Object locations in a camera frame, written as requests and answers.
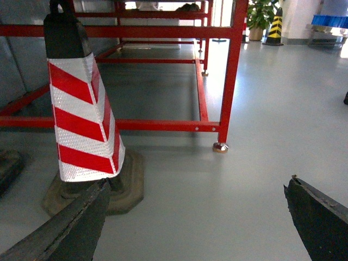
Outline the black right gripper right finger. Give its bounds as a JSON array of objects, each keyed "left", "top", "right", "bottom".
[{"left": 284, "top": 175, "right": 347, "bottom": 260}]

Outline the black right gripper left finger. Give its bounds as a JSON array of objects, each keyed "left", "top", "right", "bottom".
[{"left": 1, "top": 179, "right": 111, "bottom": 260}]

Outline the red white striped cone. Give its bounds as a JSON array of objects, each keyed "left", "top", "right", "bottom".
[{"left": 42, "top": 1, "right": 144, "bottom": 215}]

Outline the yellow black traffic cone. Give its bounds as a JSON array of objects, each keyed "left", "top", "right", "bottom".
[{"left": 263, "top": 7, "right": 284, "bottom": 46}]

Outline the stainless steel roller rack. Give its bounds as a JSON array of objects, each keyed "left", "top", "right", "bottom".
[{"left": 306, "top": 15, "right": 347, "bottom": 47}]

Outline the green potted plant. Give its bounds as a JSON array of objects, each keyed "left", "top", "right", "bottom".
[{"left": 247, "top": 0, "right": 279, "bottom": 41}]

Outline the red metal table frame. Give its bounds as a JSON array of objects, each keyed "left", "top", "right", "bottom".
[{"left": 1, "top": 1, "right": 247, "bottom": 153}]

